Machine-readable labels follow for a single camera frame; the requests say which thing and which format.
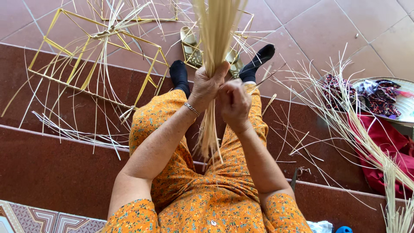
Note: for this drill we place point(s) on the dark red patterned cloth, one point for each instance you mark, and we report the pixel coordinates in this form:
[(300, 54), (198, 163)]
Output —
[(333, 92)]

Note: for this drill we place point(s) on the scattered loose bamboo strips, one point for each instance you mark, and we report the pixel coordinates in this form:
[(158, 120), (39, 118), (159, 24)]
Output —
[(77, 134)]

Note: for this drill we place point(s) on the person's right fingers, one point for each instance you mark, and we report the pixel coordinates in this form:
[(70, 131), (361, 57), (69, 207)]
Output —
[(232, 87)]

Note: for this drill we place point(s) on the gold woven sandal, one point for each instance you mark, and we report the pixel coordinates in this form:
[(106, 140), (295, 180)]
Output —
[(190, 48), (235, 63)]

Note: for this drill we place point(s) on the orange floral outfit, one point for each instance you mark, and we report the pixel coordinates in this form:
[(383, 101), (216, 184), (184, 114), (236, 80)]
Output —
[(210, 200)]

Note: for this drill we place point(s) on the pale conical leaf hat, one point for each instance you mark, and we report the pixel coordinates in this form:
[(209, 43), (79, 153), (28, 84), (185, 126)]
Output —
[(407, 100)]

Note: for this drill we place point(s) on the short flat bamboo piece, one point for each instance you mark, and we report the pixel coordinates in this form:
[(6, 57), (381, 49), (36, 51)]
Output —
[(269, 104)]

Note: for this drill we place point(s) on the person's left hand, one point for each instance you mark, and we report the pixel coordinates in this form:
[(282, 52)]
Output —
[(205, 87)]

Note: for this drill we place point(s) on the thin single bamboo strip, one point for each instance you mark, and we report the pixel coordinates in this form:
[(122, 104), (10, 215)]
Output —
[(263, 79)]

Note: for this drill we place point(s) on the dark knife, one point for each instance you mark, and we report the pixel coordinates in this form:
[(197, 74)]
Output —
[(294, 179)]

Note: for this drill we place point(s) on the large yellow bamboo frame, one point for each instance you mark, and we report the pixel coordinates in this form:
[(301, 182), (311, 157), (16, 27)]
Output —
[(84, 77)]

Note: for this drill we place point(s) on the blue round object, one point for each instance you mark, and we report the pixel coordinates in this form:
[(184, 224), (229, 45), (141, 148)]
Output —
[(343, 230)]

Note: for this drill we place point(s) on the bundle of pale bamboo strips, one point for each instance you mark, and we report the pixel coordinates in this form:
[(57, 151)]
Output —
[(216, 32)]

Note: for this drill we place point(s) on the long heap of bamboo strips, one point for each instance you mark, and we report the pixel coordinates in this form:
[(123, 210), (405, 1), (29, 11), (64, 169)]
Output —
[(365, 142)]

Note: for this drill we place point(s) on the black sock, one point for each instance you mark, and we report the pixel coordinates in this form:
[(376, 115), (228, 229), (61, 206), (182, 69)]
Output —
[(179, 76), (257, 61)]

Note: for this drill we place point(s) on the person's right hand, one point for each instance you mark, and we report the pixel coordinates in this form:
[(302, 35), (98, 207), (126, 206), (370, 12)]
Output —
[(236, 106)]

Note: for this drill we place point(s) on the dark patterned cloth with grey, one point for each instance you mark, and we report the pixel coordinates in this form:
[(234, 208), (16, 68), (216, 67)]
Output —
[(381, 97)]

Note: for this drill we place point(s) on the white cloth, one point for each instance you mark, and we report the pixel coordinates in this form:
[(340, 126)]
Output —
[(319, 227)]

